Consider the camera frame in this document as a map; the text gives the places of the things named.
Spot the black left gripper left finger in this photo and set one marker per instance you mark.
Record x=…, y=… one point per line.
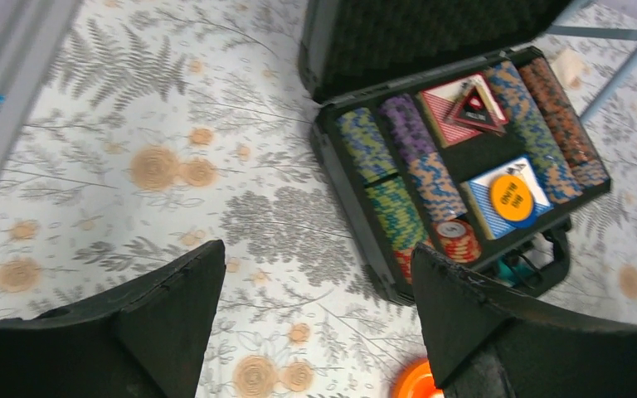
x=144, y=338

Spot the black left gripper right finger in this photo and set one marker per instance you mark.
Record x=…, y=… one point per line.
x=484, y=339

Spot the orange curved toy block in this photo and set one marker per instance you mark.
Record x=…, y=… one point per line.
x=416, y=381

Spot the blue small blind button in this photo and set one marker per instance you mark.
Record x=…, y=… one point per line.
x=525, y=223

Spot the yellow big blind button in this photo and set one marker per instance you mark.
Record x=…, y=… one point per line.
x=511, y=199

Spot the blue card deck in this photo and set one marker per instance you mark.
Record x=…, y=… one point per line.
x=476, y=190

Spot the black poker set case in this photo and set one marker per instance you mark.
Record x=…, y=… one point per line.
x=358, y=54

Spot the black all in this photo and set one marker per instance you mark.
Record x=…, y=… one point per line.
x=476, y=108

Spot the teal toy block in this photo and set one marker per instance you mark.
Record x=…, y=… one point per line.
x=513, y=272

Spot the red yellow chip row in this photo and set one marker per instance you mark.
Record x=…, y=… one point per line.
x=456, y=237

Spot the floral table mat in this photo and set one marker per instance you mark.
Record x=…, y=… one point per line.
x=163, y=125

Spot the green chip row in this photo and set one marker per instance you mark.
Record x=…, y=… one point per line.
x=384, y=186

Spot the purple blue chip row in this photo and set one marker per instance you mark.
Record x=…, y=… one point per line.
x=426, y=167

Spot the orange blue chip row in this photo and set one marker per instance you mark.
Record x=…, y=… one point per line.
x=561, y=118

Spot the red card deck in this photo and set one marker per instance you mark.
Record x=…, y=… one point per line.
x=437, y=102

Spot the blue tripod stand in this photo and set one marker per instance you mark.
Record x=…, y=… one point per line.
x=593, y=48

